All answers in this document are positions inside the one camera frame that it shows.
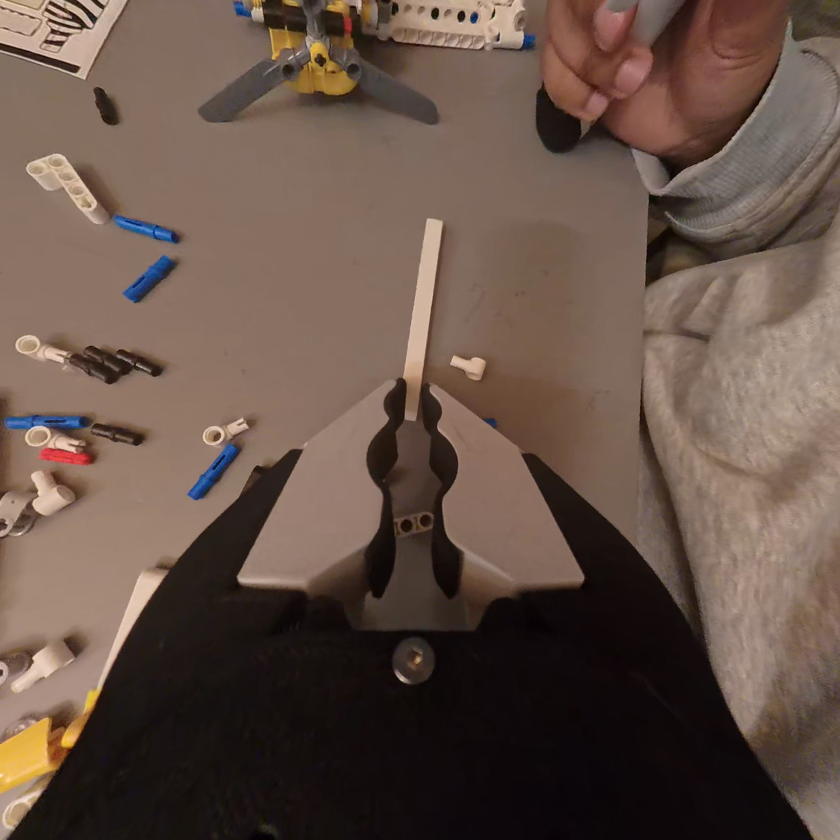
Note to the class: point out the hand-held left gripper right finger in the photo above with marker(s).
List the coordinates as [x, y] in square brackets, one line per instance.
[518, 525]

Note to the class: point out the person's right forearm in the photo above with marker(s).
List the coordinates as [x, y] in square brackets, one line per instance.
[754, 184]

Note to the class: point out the loose small lego pieces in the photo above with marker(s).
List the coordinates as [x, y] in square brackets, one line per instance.
[105, 364]

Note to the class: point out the small white lego connector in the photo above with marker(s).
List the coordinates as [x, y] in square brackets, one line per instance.
[476, 369]

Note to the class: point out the lego helicopter model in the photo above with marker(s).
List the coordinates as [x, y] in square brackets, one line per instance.
[321, 65]

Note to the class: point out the pile of white yellow lego parts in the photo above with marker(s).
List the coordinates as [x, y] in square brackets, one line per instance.
[26, 754]

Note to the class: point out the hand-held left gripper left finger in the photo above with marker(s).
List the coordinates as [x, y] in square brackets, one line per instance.
[308, 525]

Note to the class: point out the person's right hand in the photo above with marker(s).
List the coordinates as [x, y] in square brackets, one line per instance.
[709, 79]

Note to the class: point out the long blue lego pin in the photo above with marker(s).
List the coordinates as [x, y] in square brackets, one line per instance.
[46, 421]
[144, 228]
[213, 472]
[148, 279]

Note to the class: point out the long thin white lego beam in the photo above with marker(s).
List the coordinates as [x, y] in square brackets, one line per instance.
[425, 295]

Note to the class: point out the black lego pin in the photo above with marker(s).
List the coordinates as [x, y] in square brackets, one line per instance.
[105, 105]

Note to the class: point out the zebra sticker sheet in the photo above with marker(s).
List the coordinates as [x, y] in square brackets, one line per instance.
[65, 26]

